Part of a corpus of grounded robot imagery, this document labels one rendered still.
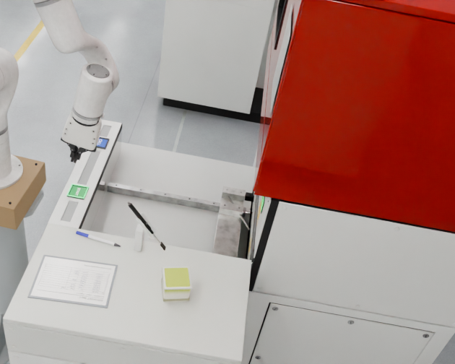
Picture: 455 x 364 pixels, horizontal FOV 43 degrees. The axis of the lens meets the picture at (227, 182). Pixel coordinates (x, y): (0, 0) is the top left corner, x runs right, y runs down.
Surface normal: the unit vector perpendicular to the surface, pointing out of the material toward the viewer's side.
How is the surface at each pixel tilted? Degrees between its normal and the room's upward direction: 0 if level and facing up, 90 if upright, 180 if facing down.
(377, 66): 90
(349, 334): 90
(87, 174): 0
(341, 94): 90
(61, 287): 0
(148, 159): 0
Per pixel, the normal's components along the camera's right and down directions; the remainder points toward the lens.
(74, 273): 0.15, -0.73
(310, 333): -0.10, 0.66
